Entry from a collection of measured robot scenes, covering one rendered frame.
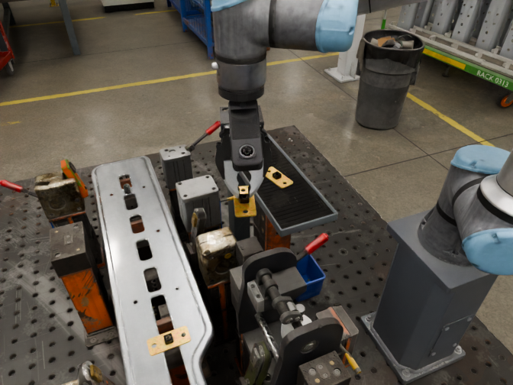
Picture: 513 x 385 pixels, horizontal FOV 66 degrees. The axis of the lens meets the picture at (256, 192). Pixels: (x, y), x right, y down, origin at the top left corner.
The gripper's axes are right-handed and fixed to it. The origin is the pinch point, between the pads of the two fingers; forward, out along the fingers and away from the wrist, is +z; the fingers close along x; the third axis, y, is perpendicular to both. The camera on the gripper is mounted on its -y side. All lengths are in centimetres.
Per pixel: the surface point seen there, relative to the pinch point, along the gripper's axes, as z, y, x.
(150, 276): 30.0, 7.8, 22.2
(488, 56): 99, 321, -271
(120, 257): 28.8, 13.5, 30.0
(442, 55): 101, 333, -228
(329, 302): 59, 17, -27
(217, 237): 20.8, 10.1, 5.7
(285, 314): 10.2, -18.7, -5.2
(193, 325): 28.7, -7.1, 11.6
